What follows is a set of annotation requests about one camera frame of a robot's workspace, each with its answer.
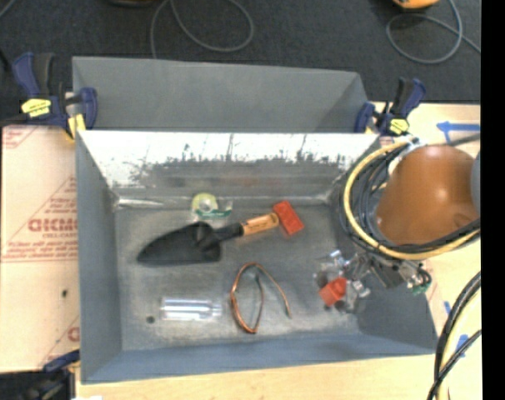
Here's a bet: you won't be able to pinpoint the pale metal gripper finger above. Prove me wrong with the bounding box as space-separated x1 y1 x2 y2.
340 277 372 313
313 248 361 285

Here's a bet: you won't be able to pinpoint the small red toy block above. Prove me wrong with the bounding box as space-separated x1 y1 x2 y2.
318 277 350 308

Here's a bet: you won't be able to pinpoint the large red toy block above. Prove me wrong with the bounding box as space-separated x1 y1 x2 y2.
272 200 306 238

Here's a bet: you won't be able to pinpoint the clear tape dispenser green label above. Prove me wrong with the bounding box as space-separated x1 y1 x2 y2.
190 192 234 221

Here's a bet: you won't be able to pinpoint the grey metal bin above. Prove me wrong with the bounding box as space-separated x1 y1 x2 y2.
71 55 439 385

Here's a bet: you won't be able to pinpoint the clear plastic bottle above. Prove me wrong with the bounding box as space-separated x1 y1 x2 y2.
159 295 224 323

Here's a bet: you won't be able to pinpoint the brown cardboard board red print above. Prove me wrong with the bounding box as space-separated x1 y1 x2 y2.
0 123 82 374

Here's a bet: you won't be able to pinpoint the brown frame glasses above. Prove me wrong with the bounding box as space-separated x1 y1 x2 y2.
228 262 293 335

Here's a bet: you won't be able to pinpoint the black trowel with wood handle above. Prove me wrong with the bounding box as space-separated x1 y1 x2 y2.
136 212 281 267

